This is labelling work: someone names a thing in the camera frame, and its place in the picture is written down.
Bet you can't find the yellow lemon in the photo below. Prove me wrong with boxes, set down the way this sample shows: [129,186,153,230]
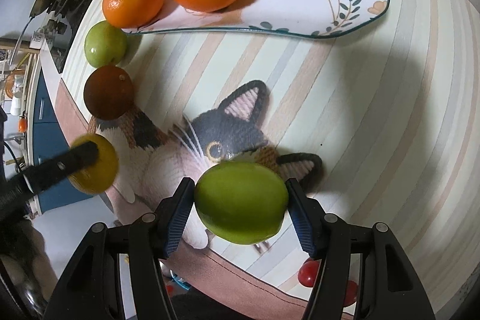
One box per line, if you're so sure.
[68,133,119,195]

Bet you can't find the green apple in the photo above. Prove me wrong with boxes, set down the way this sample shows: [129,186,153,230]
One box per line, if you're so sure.
[194,161,289,245]

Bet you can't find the small orange tangerine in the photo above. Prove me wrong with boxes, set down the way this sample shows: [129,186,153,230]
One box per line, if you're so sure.
[102,0,165,28]

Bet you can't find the cherry tomato right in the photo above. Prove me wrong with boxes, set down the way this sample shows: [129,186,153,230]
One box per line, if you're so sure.
[343,280,358,308]

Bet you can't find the cherry tomato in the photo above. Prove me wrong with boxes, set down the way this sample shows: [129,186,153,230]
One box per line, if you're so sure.
[297,259,320,288]
[343,280,358,308]

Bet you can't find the cherry tomato left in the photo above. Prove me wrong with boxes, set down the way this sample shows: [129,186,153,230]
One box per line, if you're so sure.
[297,259,320,288]

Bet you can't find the dark reddish orange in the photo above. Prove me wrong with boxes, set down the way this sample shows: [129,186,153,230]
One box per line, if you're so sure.
[83,65,134,121]

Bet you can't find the striped cat pattern mat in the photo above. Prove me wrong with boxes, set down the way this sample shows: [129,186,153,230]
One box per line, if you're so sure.
[55,0,479,319]

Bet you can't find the green fruit by plate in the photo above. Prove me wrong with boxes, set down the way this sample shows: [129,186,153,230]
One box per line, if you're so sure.
[84,20,128,68]

